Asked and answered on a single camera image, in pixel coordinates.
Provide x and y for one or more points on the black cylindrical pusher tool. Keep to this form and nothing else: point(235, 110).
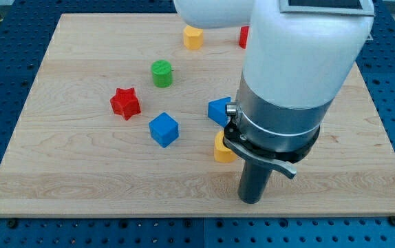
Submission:
point(253, 182)

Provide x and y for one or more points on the yellow heart block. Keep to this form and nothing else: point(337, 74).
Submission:
point(221, 153)

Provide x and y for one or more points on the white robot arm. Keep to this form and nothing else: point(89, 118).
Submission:
point(298, 55)

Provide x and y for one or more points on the blue triangle block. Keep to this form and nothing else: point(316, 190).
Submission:
point(216, 111)

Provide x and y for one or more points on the black clamp with lever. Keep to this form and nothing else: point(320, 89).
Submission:
point(269, 159)

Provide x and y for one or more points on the blue cube block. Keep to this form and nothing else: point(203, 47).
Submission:
point(164, 129)

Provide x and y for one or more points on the wooden board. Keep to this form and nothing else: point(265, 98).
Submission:
point(70, 156)

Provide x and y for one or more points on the green cylinder block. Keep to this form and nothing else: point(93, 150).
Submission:
point(161, 73)

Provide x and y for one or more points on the red star block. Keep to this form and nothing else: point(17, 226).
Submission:
point(125, 103)

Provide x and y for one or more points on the yellow hexagon block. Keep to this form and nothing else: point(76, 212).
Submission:
point(193, 38)

